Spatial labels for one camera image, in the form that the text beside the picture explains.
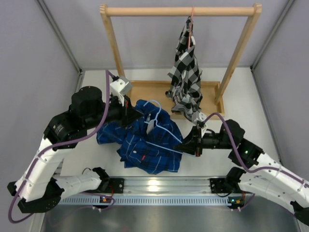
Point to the grey slotted cable duct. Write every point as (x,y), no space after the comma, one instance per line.
(213,200)

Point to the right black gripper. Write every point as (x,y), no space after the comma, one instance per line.
(193,143)

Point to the pink hanger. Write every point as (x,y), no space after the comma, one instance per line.
(191,26)

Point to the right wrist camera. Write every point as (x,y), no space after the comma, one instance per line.
(198,118)

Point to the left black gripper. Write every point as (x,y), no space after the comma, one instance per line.
(128,113)

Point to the aluminium mounting rail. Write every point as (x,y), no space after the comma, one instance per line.
(190,185)

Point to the black white checkered shirt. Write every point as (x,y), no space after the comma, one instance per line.
(185,86)

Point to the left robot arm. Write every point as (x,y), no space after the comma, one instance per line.
(38,189)

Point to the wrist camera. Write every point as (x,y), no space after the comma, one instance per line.
(198,118)
(120,86)

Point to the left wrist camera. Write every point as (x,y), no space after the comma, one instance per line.
(120,86)

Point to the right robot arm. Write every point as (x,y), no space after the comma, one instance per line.
(253,170)

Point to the blue plaid shirt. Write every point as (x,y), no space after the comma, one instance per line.
(148,143)

